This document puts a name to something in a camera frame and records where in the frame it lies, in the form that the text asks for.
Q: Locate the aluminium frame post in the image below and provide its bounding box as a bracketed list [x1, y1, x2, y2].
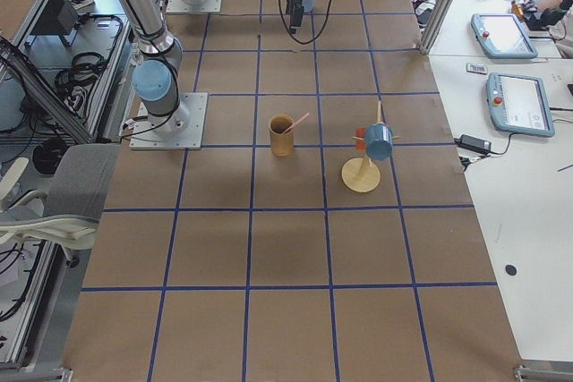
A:
[418, 0, 475, 55]

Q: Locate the grey office chair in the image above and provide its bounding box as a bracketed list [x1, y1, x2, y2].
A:
[1, 143, 120, 267]

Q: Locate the pink chopstick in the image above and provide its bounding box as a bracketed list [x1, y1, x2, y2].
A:
[282, 112, 310, 134]

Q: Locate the orange cup on stand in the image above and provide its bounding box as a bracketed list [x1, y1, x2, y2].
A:
[355, 140, 366, 151]

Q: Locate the bamboo chopstick holder cup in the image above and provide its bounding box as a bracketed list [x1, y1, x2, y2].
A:
[269, 115, 294, 157]

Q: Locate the light blue plastic cup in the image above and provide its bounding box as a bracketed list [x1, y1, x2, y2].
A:
[302, 0, 315, 13]

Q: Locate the teach pendant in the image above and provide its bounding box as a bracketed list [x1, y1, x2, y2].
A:
[470, 13, 538, 59]
[486, 72, 555, 138]

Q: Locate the wooden cup tree stand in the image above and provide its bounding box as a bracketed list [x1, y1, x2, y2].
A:
[341, 101, 398, 193]

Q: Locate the teach pendant far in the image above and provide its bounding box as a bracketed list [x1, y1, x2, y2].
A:
[470, 13, 538, 59]

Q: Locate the teach pendant near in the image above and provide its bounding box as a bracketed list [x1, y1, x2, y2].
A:
[486, 72, 555, 138]

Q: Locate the blue cup on stand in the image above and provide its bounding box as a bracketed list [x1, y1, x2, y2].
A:
[364, 123, 393, 161]

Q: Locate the black power adapter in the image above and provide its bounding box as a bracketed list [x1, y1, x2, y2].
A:
[454, 134, 492, 155]

